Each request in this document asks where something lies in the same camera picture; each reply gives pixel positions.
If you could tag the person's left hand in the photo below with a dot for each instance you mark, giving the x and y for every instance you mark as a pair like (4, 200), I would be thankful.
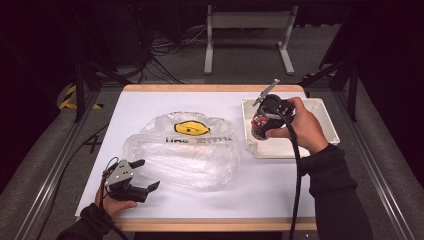
(113, 206)

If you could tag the white metal stand frame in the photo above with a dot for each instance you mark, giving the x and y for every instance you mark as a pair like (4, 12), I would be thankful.
(250, 20)

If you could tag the black tape cross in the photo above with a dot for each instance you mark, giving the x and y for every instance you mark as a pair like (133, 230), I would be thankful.
(93, 144)

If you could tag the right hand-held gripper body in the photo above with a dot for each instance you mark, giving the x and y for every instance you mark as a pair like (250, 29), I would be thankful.
(278, 108)

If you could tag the white table mat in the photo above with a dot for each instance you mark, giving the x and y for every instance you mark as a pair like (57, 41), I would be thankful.
(150, 103)

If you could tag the yellow black hazard tape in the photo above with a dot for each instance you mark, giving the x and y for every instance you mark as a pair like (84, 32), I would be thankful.
(68, 100)

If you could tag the aluminium frame rail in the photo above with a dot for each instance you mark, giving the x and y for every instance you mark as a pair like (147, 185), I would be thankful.
(376, 166)
(56, 166)

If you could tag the white plastic bin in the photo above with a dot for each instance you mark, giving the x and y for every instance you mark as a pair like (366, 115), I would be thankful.
(320, 116)

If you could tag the clear plastic bag yellow smiley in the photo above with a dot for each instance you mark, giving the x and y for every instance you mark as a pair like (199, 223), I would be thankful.
(186, 160)

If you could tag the black tripod stand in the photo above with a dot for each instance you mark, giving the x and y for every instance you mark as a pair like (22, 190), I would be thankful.
(352, 90)
(79, 90)

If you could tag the person's right hand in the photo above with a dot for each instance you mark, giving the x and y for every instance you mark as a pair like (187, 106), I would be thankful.
(310, 130)

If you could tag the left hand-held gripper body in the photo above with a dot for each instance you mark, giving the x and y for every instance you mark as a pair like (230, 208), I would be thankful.
(120, 173)

